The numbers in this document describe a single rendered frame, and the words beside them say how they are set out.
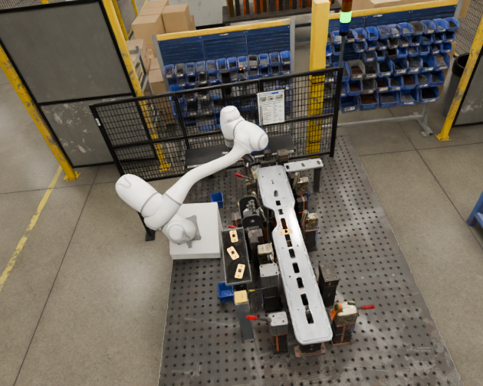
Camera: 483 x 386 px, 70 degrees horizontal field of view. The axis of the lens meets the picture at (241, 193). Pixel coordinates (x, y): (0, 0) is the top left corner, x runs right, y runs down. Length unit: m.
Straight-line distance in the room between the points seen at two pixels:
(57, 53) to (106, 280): 2.24
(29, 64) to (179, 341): 3.09
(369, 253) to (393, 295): 0.33
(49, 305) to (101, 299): 0.48
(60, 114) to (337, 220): 3.18
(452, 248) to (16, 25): 4.49
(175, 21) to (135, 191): 4.95
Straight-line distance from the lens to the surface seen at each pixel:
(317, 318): 1.94
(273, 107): 2.83
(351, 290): 2.39
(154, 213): 1.71
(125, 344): 3.22
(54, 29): 3.95
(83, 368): 3.29
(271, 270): 1.95
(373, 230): 2.72
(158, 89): 4.93
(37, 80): 4.28
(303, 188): 2.56
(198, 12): 8.61
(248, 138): 1.62
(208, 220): 2.47
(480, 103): 4.94
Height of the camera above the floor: 2.75
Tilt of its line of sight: 44 degrees down
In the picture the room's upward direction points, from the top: 8 degrees counter-clockwise
